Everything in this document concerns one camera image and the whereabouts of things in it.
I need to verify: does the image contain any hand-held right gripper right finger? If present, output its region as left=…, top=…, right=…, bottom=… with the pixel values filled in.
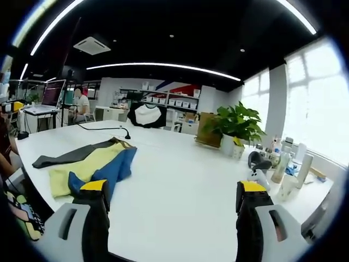
left=236, top=180, right=314, bottom=262

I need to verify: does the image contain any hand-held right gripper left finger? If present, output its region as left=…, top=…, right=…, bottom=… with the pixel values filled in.
left=35, top=179, right=111, bottom=262

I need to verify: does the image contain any yellow blue grey garment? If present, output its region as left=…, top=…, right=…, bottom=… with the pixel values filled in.
left=32, top=137, right=138, bottom=199

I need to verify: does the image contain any white standing desk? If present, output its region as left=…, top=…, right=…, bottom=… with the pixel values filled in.
left=22, top=105, right=61, bottom=132

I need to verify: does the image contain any computer monitor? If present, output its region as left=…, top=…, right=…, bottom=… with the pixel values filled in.
left=40, top=79, right=67, bottom=109

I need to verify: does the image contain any white game controller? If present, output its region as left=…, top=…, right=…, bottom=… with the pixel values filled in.
left=246, top=169, right=271, bottom=192

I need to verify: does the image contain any white paper cup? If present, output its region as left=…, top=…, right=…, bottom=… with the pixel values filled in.
left=277, top=174, right=299, bottom=202

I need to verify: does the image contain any black headset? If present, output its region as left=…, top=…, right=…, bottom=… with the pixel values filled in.
left=247, top=150, right=273, bottom=172

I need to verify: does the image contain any person's patterned black shirt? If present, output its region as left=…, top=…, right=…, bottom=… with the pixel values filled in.
left=2, top=188, right=55, bottom=242

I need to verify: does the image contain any beige bottle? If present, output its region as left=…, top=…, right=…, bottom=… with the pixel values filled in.
left=271, top=152, right=292, bottom=183

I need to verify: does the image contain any blue crumpled cloth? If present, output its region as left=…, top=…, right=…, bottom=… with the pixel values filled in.
left=285, top=160, right=303, bottom=175

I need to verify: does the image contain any yellow labelled cup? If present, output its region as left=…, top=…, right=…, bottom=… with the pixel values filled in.
left=232, top=138, right=245, bottom=160

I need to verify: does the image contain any tall white bottle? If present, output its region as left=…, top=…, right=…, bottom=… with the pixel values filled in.
left=296, top=153, right=314, bottom=189

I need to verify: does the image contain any long curved ceiling light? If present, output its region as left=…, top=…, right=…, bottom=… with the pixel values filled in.
left=275, top=0, right=318, bottom=35
left=86, top=62, right=242, bottom=82
left=29, top=0, right=85, bottom=57

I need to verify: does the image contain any wooden brush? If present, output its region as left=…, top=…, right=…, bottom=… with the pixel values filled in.
left=309, top=166, right=327, bottom=181

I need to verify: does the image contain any white cabinet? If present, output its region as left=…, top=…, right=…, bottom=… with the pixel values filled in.
left=94, top=105, right=129, bottom=122

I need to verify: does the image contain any ceiling air conditioner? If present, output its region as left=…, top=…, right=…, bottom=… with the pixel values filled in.
left=73, top=37, right=112, bottom=56

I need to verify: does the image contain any brown cardboard box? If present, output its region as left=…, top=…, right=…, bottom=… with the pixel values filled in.
left=195, top=111, right=223, bottom=148

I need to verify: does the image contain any green potted plant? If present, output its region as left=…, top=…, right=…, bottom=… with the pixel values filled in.
left=203, top=100, right=267, bottom=157

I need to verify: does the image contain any black and white shirt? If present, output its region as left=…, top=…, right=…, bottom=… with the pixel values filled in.
left=127, top=103, right=167, bottom=129

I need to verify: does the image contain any shelf with white bins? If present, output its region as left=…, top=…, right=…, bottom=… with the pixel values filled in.
left=118, top=81, right=201, bottom=111

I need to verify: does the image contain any black cable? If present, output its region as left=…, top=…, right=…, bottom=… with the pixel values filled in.
left=77, top=123, right=123, bottom=132

